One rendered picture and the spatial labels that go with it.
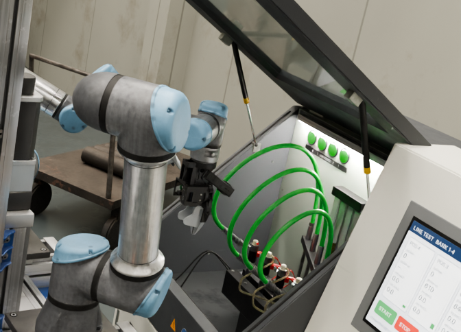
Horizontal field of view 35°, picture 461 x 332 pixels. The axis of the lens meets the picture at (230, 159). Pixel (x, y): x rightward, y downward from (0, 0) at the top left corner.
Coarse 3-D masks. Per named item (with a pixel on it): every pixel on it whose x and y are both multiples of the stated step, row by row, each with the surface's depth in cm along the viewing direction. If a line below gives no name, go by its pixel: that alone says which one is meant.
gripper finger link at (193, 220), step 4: (196, 208) 190; (200, 208) 191; (196, 212) 191; (200, 212) 191; (188, 216) 190; (192, 216) 190; (196, 216) 191; (200, 216) 191; (184, 220) 190; (188, 220) 190; (192, 220) 191; (196, 220) 192; (188, 224) 191; (192, 224) 192; (196, 224) 192; (200, 224) 192; (196, 228) 193; (196, 232) 194
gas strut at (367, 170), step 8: (360, 104) 179; (360, 112) 181; (360, 120) 182; (360, 128) 183; (368, 152) 187; (368, 160) 188; (368, 168) 189; (368, 176) 191; (368, 184) 192; (368, 192) 193
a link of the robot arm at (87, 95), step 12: (108, 72) 138; (84, 84) 137; (96, 84) 135; (72, 96) 142; (84, 96) 135; (96, 96) 134; (84, 108) 136; (96, 108) 134; (84, 120) 138; (96, 120) 136
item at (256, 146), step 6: (234, 42) 231; (234, 48) 232; (234, 54) 234; (240, 60) 235; (240, 66) 235; (240, 72) 236; (240, 78) 237; (240, 84) 238; (246, 90) 239; (246, 96) 240; (246, 102) 241; (252, 126) 245; (252, 132) 246; (252, 144) 249; (258, 144) 249; (252, 150) 249; (258, 150) 250
